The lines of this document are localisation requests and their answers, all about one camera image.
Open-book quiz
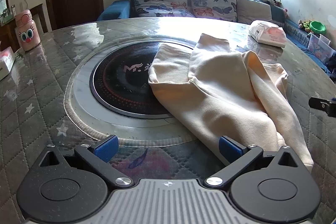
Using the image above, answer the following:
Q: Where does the beige cushion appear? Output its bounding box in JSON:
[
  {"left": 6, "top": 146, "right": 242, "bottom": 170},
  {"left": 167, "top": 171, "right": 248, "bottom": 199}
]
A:
[{"left": 236, "top": 0, "right": 272, "bottom": 25}]

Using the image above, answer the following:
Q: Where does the white pink tissue pack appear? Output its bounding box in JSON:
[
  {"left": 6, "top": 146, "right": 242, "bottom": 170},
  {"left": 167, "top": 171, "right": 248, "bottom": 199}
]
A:
[{"left": 248, "top": 20, "right": 287, "bottom": 48}]

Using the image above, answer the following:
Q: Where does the white tissue box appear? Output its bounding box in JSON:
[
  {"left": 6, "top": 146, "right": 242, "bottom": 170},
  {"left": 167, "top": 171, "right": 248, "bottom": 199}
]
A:
[{"left": 0, "top": 46, "right": 16, "bottom": 81}]

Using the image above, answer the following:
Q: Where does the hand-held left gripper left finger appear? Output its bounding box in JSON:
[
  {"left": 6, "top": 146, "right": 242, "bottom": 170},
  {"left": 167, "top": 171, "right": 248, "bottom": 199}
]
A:
[{"left": 31, "top": 135, "right": 134, "bottom": 190}]

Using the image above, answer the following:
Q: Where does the cream sweatshirt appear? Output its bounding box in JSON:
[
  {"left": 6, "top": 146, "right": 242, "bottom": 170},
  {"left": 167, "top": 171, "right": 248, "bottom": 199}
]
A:
[{"left": 148, "top": 33, "right": 315, "bottom": 173}]

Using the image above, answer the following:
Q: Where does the wooden chair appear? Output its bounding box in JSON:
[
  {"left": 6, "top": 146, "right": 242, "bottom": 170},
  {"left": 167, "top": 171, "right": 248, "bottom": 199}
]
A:
[{"left": 29, "top": 4, "right": 49, "bottom": 34}]

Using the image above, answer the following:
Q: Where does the clear plastic storage box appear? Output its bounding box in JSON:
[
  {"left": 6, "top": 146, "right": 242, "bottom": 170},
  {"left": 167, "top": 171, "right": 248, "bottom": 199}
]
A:
[{"left": 307, "top": 32, "right": 336, "bottom": 63}]

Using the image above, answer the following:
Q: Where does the green plastic bowl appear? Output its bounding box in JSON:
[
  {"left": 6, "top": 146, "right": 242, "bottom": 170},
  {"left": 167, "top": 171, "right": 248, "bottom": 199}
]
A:
[{"left": 309, "top": 21, "right": 327, "bottom": 35}]

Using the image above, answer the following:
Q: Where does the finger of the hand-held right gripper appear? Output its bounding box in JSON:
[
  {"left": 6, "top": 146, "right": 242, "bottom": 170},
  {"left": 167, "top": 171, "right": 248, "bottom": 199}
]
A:
[{"left": 309, "top": 97, "right": 336, "bottom": 117}]

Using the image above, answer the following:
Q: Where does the butterfly print cushion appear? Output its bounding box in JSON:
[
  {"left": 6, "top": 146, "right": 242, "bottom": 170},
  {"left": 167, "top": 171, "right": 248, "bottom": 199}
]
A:
[
  {"left": 133, "top": 0, "right": 195, "bottom": 18},
  {"left": 189, "top": 0, "right": 238, "bottom": 22}
]

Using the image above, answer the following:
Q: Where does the black round induction cooker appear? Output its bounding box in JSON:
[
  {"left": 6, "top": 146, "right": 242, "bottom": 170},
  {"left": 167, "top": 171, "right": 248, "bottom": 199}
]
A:
[{"left": 89, "top": 40, "right": 202, "bottom": 119}]

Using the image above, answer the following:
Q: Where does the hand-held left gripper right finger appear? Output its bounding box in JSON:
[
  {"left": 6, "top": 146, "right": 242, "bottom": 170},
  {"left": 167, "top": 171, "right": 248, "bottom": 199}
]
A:
[{"left": 203, "top": 135, "right": 307, "bottom": 189}]

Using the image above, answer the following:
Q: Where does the blue sofa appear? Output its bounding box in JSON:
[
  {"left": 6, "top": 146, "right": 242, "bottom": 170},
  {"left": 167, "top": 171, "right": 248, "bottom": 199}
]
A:
[{"left": 97, "top": 0, "right": 336, "bottom": 75}]

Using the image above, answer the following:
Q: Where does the pink cartoon face bottle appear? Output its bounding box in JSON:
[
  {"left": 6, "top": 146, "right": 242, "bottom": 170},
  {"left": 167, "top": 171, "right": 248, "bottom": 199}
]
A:
[{"left": 14, "top": 10, "right": 41, "bottom": 52}]

